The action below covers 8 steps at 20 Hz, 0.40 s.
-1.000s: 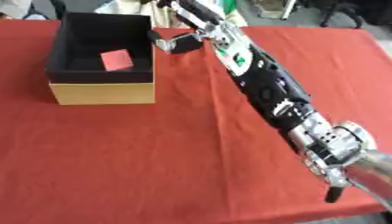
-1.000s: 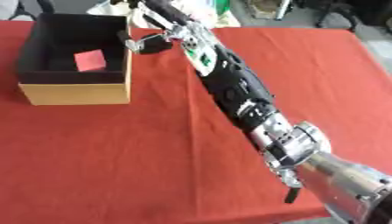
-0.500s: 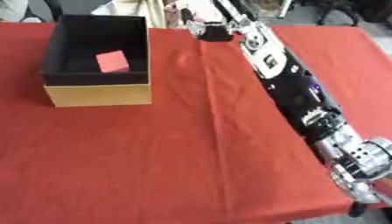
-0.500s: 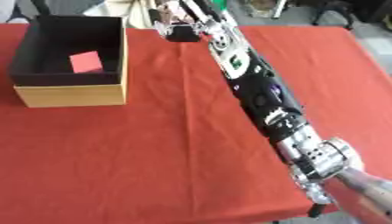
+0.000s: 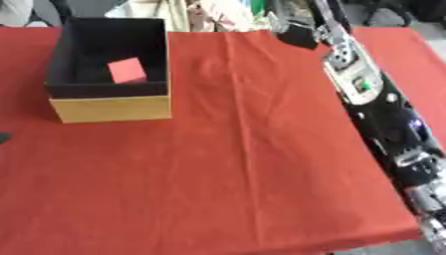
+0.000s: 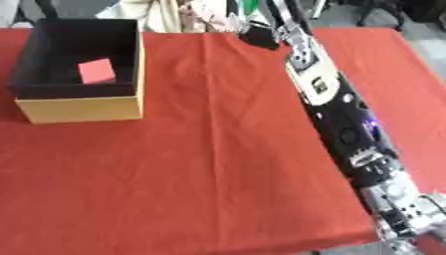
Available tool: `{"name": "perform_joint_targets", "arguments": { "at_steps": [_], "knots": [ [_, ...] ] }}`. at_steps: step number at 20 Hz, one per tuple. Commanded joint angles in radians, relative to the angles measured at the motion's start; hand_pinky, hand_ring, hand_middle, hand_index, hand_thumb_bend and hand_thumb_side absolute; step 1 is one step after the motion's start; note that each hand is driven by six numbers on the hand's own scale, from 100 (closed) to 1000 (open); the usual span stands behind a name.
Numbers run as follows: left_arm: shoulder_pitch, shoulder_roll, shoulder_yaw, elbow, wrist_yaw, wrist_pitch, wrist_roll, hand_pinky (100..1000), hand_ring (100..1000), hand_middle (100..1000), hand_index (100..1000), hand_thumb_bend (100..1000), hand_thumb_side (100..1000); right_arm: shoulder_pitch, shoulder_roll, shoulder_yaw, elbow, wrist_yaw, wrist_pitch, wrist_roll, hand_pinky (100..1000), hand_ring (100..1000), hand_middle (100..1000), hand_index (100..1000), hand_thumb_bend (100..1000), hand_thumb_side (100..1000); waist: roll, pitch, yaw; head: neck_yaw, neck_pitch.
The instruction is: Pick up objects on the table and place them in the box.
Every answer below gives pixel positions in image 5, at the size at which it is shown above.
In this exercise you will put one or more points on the pink cube block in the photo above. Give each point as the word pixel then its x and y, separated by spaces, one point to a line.
pixel 126 70

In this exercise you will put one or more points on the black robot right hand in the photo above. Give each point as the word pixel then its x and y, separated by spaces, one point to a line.
pixel 297 37

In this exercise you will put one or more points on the black office chair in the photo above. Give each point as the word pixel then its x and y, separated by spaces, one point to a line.
pixel 395 10

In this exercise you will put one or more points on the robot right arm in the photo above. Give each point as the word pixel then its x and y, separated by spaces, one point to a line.
pixel 388 126

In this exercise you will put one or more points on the person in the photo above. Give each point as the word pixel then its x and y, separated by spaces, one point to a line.
pixel 174 15

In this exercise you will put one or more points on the tan cardboard box black inside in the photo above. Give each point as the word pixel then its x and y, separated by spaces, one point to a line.
pixel 110 108

